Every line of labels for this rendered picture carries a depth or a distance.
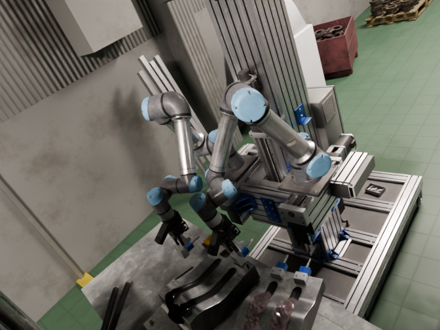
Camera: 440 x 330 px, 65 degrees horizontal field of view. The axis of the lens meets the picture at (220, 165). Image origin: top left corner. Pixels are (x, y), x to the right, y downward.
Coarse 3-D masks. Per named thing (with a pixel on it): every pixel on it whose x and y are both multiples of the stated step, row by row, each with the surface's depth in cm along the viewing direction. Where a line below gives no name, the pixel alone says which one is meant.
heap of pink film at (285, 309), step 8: (256, 296) 139; (264, 296) 138; (248, 304) 135; (256, 304) 133; (264, 304) 135; (280, 304) 132; (288, 304) 131; (296, 304) 133; (248, 312) 133; (256, 312) 132; (272, 312) 128; (280, 312) 127; (288, 312) 127; (248, 320) 131; (256, 320) 131; (272, 320) 127; (280, 320) 126; (288, 320) 126; (248, 328) 129; (256, 328) 128; (272, 328) 125; (280, 328) 124
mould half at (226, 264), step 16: (208, 256) 169; (192, 272) 165; (224, 272) 157; (240, 272) 154; (256, 272) 156; (192, 288) 154; (208, 288) 154; (224, 288) 150; (240, 288) 151; (208, 304) 143; (224, 304) 147; (160, 320) 152; (192, 320) 137; (208, 320) 142
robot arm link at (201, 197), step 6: (198, 192) 143; (192, 198) 142; (198, 198) 139; (204, 198) 140; (192, 204) 139; (198, 204) 139; (204, 204) 140; (210, 204) 140; (198, 210) 140; (204, 210) 140; (210, 210) 142; (216, 210) 145; (204, 216) 142; (210, 216) 142
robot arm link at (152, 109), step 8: (152, 96) 164; (160, 96) 160; (144, 104) 164; (152, 104) 161; (160, 104) 159; (144, 112) 164; (152, 112) 162; (160, 112) 161; (152, 120) 171; (160, 120) 167; (168, 120) 168; (192, 128) 187; (192, 136) 186; (200, 136) 192; (200, 144) 191; (200, 152) 195; (208, 152) 194
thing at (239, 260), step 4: (252, 240) 160; (248, 244) 159; (244, 248) 157; (232, 252) 157; (244, 252) 156; (248, 252) 157; (232, 256) 155; (236, 256) 154; (244, 256) 156; (236, 260) 154; (240, 260) 155; (244, 260) 156; (240, 264) 155
